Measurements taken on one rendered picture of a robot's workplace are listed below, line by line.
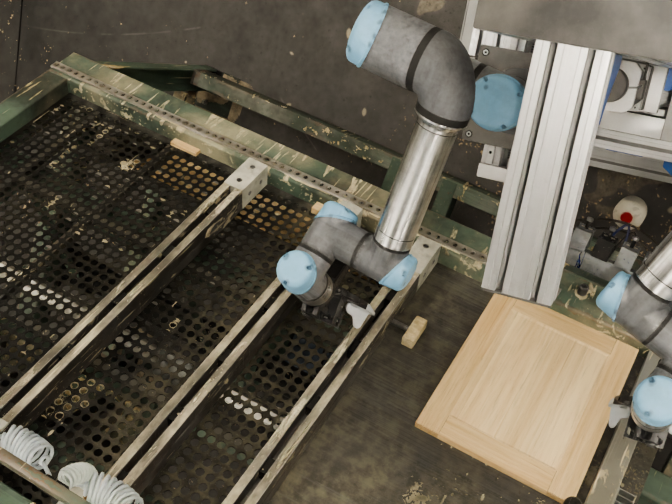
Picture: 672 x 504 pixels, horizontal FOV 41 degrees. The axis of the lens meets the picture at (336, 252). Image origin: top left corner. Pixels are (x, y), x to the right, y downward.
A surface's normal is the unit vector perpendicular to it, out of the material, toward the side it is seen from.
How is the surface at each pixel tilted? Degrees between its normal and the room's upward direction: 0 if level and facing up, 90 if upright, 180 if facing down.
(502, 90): 7
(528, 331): 59
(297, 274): 28
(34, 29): 0
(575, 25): 0
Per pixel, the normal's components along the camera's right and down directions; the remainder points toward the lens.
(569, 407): 0.07, -0.69
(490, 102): -0.28, 0.22
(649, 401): -0.25, -0.30
